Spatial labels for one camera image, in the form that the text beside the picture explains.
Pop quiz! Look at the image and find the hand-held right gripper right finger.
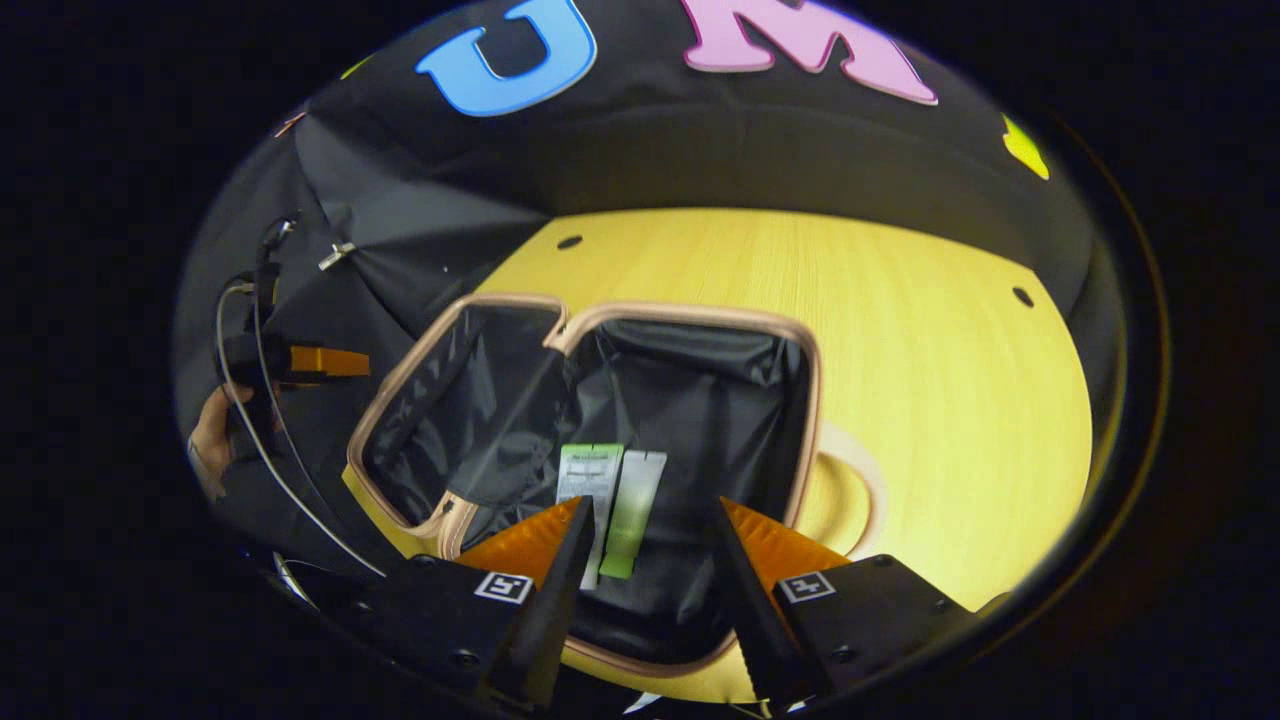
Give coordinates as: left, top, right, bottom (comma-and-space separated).
710, 497, 979, 713

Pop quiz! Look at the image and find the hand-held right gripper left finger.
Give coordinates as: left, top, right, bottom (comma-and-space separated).
288, 497, 597, 711

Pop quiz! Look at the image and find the white skin care tube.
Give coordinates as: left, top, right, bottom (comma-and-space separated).
555, 443, 626, 591

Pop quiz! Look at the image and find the black backdrop cloth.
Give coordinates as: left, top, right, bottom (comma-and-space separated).
172, 0, 1096, 561

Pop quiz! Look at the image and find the grey cable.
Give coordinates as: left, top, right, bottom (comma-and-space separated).
214, 283, 389, 580

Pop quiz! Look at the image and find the black cable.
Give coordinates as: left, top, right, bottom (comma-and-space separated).
255, 213, 301, 301

